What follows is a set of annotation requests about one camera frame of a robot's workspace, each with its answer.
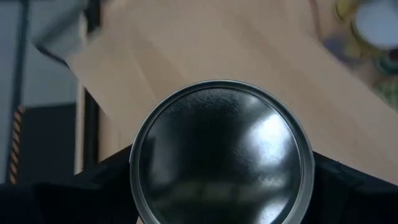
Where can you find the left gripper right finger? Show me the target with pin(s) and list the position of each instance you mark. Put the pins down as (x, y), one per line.
(335, 196)

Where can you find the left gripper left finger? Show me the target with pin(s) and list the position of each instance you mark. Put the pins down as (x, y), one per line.
(102, 193)

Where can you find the silver-lidded tin can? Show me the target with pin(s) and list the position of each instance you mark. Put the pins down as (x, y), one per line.
(217, 149)

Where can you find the mixed vegetables tin can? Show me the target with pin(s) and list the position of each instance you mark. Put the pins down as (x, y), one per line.
(376, 21)

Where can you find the black table frame leg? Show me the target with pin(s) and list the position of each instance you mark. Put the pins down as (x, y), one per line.
(91, 130)

